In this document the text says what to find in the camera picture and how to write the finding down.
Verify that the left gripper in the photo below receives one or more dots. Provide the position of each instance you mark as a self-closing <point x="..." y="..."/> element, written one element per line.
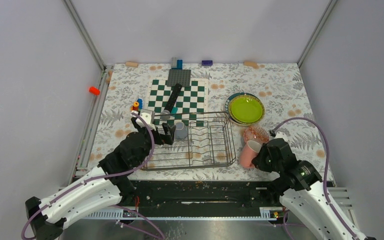
<point x="168" y="137"/>

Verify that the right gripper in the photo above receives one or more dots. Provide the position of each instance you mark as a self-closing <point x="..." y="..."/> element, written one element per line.
<point x="258" y="161"/>

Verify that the grey blue mug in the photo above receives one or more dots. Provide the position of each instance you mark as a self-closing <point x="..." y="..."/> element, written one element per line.
<point x="181" y="131"/>

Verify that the large pink mug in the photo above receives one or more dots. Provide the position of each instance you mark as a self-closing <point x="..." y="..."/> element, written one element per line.
<point x="250" y="150"/>

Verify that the blue white patterned bowl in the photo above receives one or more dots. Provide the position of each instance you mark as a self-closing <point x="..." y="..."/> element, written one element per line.
<point x="255" y="133"/>

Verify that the lime green plate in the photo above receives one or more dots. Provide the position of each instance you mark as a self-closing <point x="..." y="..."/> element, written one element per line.
<point x="246" y="108"/>

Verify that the white plate green red rim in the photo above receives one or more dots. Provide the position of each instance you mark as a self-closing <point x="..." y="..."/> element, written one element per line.
<point x="230" y="99"/>

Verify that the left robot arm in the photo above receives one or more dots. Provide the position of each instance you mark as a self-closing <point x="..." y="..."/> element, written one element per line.
<point x="105" y="185"/>

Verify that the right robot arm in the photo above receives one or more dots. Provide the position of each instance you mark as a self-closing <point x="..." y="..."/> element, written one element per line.
<point x="300" y="188"/>

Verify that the black microphone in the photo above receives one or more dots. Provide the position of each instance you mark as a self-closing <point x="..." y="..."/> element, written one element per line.
<point x="166" y="113"/>

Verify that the teal block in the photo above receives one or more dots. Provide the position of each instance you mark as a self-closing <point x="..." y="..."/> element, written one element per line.
<point x="174" y="111"/>

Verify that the green white chessboard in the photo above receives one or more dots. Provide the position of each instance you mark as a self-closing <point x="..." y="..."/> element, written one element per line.
<point x="191" y="100"/>

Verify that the colourful toy block stack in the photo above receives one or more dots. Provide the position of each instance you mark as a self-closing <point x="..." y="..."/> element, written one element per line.
<point x="137" y="105"/>

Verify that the grey building baseplate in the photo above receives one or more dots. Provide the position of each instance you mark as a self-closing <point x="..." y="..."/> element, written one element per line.
<point x="179" y="76"/>

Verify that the grey blue toy bricks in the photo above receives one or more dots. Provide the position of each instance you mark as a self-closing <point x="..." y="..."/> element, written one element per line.
<point x="176" y="63"/>

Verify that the purple toy brick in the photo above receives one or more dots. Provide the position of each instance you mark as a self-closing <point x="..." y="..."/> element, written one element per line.
<point x="206" y="62"/>

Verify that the left wooden cork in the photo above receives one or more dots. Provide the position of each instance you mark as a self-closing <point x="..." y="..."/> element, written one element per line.
<point x="131" y="64"/>

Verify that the wooden cork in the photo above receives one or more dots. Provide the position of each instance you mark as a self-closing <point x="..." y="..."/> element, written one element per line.
<point x="131" y="64"/>
<point x="251" y="64"/>

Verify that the orange cylinder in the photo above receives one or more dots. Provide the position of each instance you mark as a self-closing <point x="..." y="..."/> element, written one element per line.
<point x="95" y="91"/>

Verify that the right wooden cork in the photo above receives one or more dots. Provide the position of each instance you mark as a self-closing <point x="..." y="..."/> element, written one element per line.
<point x="251" y="64"/>

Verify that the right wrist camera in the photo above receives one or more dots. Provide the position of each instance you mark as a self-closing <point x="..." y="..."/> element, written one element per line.
<point x="279" y="135"/>

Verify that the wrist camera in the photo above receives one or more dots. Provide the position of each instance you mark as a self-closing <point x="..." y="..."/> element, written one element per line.
<point x="146" y="115"/>
<point x="279" y="135"/>

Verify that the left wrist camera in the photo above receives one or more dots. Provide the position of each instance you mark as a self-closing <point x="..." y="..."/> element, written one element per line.
<point x="146" y="115"/>

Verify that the black wire dish rack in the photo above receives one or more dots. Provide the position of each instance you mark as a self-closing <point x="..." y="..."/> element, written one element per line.
<point x="208" y="146"/>

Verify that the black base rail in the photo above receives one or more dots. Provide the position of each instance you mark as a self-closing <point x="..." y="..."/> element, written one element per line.
<point x="192" y="200"/>

